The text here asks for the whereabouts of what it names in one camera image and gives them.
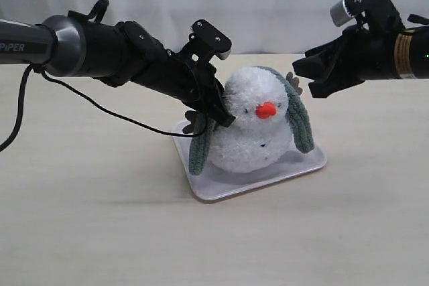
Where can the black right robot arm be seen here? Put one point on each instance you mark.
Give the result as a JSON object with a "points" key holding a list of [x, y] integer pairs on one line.
{"points": [[411, 49]]}

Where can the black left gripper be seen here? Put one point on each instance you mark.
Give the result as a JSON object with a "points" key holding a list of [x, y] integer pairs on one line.
{"points": [[192, 80]]}

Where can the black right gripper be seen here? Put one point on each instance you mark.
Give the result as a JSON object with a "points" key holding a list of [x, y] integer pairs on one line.
{"points": [[366, 53]]}

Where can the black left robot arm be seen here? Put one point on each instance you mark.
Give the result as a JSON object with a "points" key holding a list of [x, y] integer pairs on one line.
{"points": [[75, 46]]}

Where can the white square tray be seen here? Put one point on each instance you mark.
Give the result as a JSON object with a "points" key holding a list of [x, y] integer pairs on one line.
{"points": [[242, 160]]}

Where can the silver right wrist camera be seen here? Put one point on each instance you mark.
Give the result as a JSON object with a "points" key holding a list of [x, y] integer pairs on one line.
{"points": [[340, 13]]}

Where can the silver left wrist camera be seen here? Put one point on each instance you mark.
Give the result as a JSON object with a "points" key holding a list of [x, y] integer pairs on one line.
{"points": [[207, 41]]}

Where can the green knitted scarf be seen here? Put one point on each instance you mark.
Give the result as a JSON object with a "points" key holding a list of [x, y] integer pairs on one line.
{"points": [[301, 115]]}

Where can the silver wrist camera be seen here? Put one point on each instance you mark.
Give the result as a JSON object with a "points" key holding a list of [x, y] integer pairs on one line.
{"points": [[207, 41], [340, 13]]}

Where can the white plush snowman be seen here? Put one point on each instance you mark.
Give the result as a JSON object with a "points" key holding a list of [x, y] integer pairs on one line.
{"points": [[254, 125]]}

